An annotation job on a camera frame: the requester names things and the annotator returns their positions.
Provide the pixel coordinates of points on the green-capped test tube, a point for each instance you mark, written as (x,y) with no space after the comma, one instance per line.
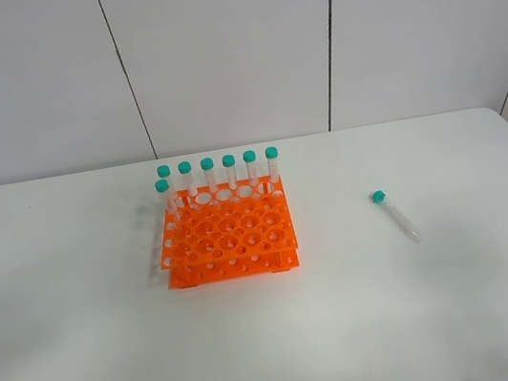
(380,199)

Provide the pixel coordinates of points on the rear row tube far right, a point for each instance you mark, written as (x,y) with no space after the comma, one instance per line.
(271,154)

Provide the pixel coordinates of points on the orange plastic test tube rack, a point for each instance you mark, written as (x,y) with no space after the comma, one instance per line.
(230,234)

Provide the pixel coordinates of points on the second row tube left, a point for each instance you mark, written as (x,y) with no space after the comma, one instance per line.
(170,205)

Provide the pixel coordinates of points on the rear row tube far left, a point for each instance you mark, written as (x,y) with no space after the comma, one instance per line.
(164,173)

